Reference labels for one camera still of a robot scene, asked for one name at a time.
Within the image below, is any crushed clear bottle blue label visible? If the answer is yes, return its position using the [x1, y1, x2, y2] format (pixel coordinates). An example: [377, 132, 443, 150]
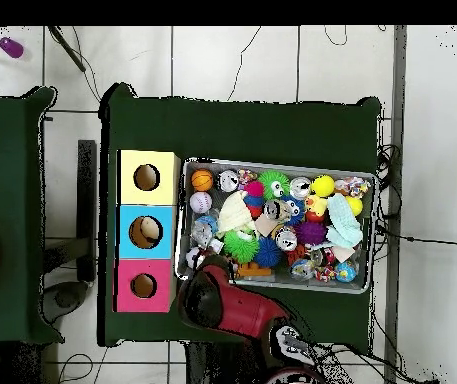
[190, 214, 220, 248]

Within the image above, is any shallow metal mesh bin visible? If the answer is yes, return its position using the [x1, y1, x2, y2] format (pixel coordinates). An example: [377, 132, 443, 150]
[173, 157, 379, 295]

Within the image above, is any wooden box with three holes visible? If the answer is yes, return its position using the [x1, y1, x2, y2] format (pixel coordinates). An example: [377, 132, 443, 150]
[115, 149, 182, 314]

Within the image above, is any white toy baseball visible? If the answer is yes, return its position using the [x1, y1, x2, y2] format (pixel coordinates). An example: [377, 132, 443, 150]
[189, 190, 214, 214]

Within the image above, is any large green fuzzy eyed ball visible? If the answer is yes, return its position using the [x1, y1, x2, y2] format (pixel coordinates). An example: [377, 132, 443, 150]
[222, 229, 260, 264]

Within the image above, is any orange toy basketball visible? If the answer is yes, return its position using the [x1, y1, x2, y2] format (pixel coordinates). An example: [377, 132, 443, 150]
[190, 168, 215, 192]

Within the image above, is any small green fuzzy eyed ball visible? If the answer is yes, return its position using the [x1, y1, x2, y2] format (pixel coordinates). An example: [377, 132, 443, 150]
[257, 170, 291, 202]

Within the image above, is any black and white soccer ball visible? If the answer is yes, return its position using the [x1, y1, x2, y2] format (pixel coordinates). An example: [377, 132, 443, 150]
[185, 246, 206, 268]

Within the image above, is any blue fuzzy eyed ball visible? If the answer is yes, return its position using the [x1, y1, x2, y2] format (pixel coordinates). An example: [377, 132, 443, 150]
[280, 194, 306, 226]

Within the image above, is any purple spiky ball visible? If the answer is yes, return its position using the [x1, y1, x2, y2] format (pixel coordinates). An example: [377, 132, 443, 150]
[293, 220, 328, 246]

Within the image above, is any dark green tablecloth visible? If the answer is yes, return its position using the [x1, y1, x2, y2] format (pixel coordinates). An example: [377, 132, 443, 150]
[97, 82, 382, 347]
[0, 86, 65, 346]

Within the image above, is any yellow smiley ball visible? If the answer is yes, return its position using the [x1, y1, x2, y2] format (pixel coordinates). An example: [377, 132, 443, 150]
[310, 174, 336, 198]

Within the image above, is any light blue cloth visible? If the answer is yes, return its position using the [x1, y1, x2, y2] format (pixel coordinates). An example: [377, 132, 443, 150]
[325, 192, 364, 250]

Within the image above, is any black rod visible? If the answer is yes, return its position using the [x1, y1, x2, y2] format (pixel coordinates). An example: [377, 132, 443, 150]
[47, 25, 88, 73]

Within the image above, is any purple bottle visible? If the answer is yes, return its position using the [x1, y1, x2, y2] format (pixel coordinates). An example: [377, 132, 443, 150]
[0, 36, 25, 60]

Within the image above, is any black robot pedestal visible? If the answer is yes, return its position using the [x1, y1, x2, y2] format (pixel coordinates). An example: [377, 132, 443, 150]
[183, 341, 269, 384]

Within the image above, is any black power cable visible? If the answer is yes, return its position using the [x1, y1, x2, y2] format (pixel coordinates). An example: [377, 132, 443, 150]
[375, 226, 457, 246]

